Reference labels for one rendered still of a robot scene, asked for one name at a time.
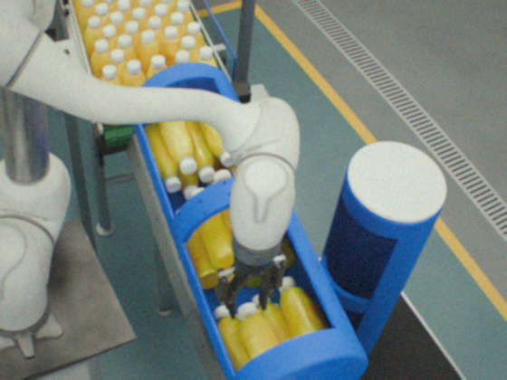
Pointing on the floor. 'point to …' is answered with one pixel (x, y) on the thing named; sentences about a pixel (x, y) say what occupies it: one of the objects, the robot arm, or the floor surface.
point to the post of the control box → (79, 175)
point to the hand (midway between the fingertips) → (247, 302)
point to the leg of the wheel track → (161, 280)
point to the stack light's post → (244, 39)
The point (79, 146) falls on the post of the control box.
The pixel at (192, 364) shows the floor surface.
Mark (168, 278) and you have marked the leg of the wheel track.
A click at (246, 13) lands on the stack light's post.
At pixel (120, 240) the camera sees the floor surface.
